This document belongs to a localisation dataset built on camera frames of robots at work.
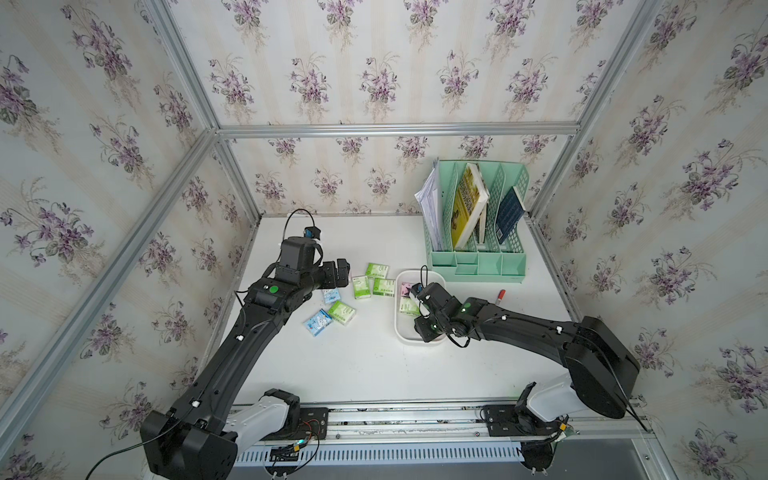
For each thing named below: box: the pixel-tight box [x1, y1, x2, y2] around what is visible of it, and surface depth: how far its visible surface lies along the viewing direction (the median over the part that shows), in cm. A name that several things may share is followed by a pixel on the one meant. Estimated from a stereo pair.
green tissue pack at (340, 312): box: [328, 300, 356, 325], surface depth 92 cm
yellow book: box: [451, 162, 490, 250], surface depth 99 cm
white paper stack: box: [414, 158, 444, 251], surface depth 90 cm
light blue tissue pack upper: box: [324, 288, 341, 304], surface depth 96 cm
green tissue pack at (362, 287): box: [351, 276, 373, 300], surface depth 99 cm
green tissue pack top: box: [365, 262, 390, 279], surface depth 103 cm
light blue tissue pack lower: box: [304, 308, 333, 337], surface depth 90 cm
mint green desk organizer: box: [423, 160, 530, 284], surface depth 103 cm
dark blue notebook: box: [496, 186, 526, 245], surface depth 107 cm
